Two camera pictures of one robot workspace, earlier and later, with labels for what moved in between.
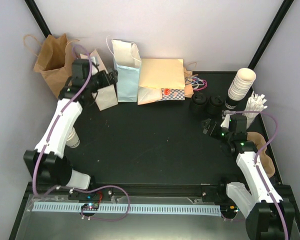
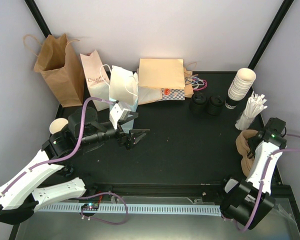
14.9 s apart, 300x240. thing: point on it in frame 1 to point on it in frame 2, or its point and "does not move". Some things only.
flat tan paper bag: x=162 y=73 does not move
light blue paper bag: x=127 y=57 to x=124 y=90
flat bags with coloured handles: x=192 y=82 does not move
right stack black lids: x=215 y=107 does not move
